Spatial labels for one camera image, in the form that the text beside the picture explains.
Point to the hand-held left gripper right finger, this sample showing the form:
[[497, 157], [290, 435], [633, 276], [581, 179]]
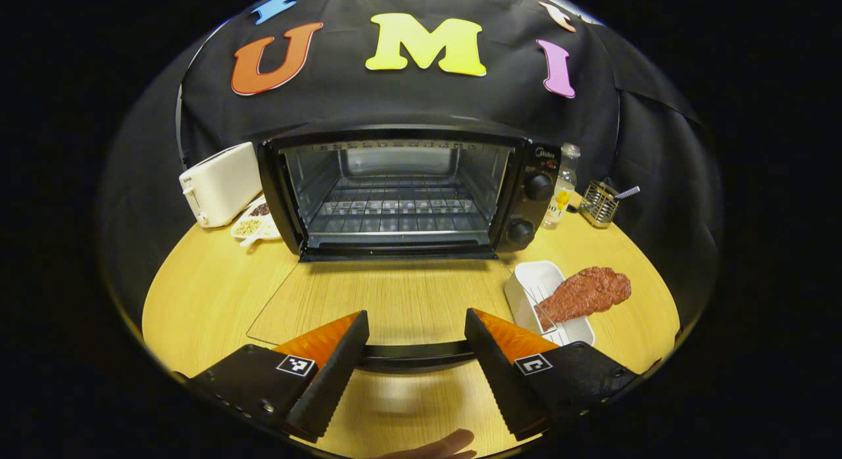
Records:
[[496, 380]]

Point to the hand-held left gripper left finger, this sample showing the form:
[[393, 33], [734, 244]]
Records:
[[335, 380]]

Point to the red meat slice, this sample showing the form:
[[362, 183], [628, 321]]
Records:
[[585, 291]]

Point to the black electric oven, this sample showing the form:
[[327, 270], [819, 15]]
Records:
[[526, 183]]

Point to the white rectangular dish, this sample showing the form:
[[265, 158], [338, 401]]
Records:
[[533, 281]]

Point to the white divided snack dish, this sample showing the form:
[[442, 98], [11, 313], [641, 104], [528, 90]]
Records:
[[250, 225]]

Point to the clear glass bottle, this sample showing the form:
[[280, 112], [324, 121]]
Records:
[[562, 189]]

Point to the white toaster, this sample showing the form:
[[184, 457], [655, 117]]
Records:
[[220, 183]]

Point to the metal straw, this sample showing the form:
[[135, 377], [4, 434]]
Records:
[[628, 193]]

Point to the black backdrop cloth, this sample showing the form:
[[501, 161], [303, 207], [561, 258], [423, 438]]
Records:
[[395, 97]]

